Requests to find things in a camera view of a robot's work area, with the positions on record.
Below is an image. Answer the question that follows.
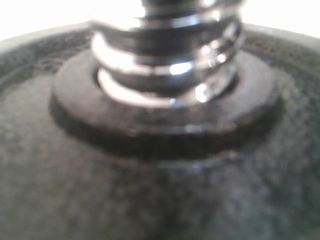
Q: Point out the chrome threaded dumbbell bar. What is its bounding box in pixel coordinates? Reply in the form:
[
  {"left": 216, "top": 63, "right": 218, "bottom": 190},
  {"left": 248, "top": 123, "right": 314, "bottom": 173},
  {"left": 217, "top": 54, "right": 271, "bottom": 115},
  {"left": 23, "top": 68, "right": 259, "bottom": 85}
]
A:
[{"left": 90, "top": 0, "right": 243, "bottom": 108}]

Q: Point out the black weight plate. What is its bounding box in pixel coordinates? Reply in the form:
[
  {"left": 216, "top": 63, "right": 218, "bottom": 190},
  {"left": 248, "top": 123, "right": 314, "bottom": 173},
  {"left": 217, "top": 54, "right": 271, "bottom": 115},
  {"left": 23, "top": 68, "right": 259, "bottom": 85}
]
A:
[{"left": 0, "top": 24, "right": 320, "bottom": 240}]

